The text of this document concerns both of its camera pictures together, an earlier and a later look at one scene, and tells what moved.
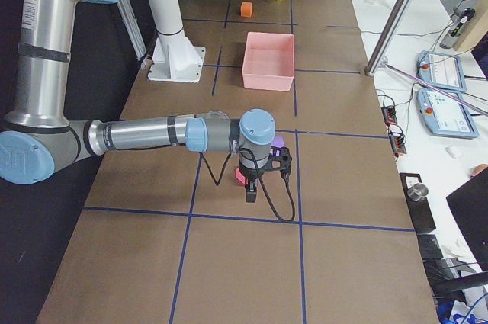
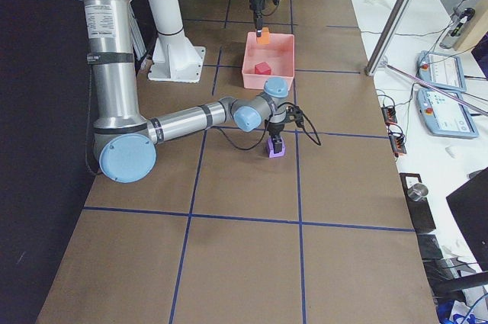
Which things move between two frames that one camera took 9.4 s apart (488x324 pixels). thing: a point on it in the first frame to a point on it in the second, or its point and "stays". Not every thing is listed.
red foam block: [239, 176] to [262, 68]
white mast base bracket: [174, 59] stays
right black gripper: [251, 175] to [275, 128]
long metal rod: [428, 85] stays
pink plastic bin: [269, 62] stays
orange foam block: [246, 8] to [264, 38]
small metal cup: [417, 191] stays
